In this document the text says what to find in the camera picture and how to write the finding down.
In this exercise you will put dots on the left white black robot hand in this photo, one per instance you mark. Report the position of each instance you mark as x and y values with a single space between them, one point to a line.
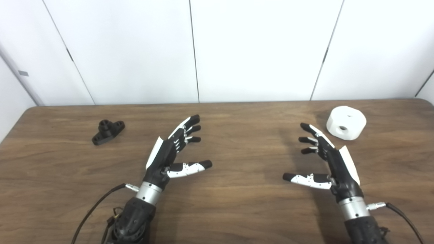
162 159

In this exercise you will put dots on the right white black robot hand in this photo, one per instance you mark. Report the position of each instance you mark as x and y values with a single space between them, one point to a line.
340 169

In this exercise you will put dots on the round white plastic piece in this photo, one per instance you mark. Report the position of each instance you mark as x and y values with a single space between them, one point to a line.
335 120

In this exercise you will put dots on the black flanged holder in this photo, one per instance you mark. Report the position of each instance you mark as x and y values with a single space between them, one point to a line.
107 133

